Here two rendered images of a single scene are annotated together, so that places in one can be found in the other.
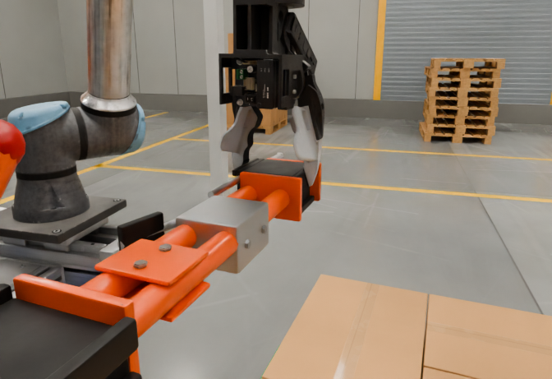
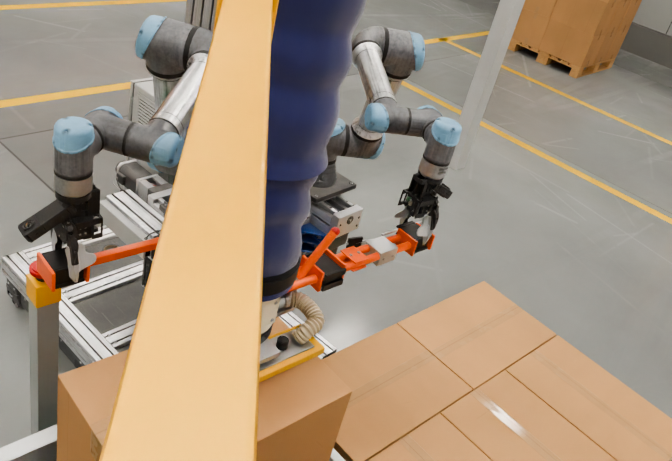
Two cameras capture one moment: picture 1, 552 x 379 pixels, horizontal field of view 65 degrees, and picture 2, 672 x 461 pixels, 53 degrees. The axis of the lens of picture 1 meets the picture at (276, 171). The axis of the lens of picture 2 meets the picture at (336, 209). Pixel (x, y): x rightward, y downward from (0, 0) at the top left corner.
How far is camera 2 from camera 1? 144 cm
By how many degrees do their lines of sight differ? 23
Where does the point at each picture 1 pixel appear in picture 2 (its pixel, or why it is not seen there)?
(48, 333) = (330, 264)
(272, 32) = (422, 192)
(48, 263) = not seen: hidden behind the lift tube
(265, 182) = (405, 237)
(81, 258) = (322, 213)
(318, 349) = (442, 326)
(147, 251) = (353, 251)
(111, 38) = not seen: hidden behind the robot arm
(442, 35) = not seen: outside the picture
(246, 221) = (385, 252)
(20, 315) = (325, 257)
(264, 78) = (413, 206)
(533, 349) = (594, 401)
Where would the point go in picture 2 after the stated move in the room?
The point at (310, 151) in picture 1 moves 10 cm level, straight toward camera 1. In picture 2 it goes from (426, 233) to (410, 247)
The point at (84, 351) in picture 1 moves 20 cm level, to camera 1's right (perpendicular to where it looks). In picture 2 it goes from (336, 270) to (409, 306)
